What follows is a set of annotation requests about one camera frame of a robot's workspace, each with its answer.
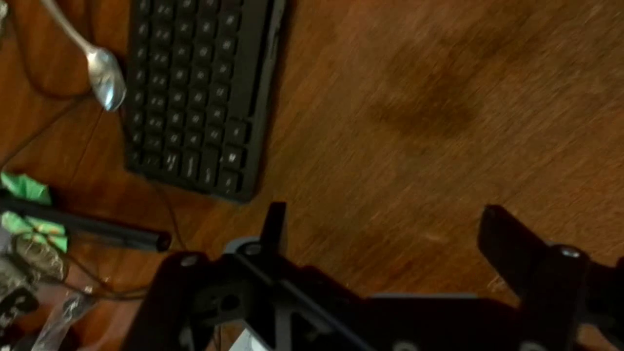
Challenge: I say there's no black computer keyboard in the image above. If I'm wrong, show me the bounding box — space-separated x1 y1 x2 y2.
123 0 286 203

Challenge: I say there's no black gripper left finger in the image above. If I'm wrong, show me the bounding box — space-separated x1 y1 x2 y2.
261 201 286 253

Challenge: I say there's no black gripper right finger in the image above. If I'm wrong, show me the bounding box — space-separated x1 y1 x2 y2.
477 205 550 298

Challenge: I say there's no silver metal spoon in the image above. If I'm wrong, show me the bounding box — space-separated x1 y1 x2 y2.
41 0 126 111

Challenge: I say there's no black thin rod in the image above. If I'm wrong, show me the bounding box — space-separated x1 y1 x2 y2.
0 195 171 251

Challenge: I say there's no green plastic wrapper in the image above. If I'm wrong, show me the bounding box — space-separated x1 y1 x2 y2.
0 171 68 251

